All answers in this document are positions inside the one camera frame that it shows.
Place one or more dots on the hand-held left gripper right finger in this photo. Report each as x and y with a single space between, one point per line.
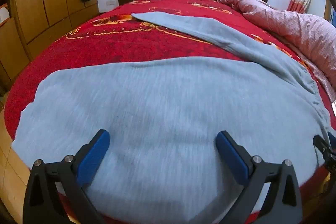
232 155

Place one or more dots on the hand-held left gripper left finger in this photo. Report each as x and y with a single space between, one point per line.
95 150

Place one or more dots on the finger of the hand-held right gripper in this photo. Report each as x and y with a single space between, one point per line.
321 145
332 140

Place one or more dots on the grey-blue pants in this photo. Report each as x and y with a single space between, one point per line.
157 98

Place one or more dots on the red printed blanket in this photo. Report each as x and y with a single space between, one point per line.
118 40

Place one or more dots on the pink checked quilt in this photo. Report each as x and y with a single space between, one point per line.
288 24

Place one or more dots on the wood framed window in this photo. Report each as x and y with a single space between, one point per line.
330 11

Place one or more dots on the white wall socket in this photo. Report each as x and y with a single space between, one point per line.
110 2

